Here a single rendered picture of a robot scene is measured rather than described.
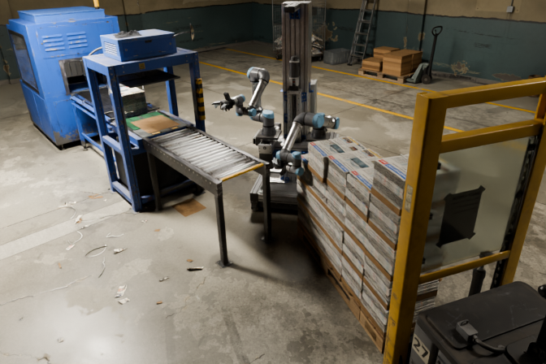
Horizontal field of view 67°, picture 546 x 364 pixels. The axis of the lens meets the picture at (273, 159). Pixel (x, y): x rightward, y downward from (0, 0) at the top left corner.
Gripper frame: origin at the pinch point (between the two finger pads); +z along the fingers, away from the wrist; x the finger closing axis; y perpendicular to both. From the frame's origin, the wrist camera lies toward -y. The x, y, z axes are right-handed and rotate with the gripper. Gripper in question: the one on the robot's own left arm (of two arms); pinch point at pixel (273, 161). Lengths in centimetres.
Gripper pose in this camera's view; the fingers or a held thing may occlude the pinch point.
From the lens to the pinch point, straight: 364.5
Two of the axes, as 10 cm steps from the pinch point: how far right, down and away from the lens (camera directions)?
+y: -0.2, -9.1, -4.2
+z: -6.5, -3.0, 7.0
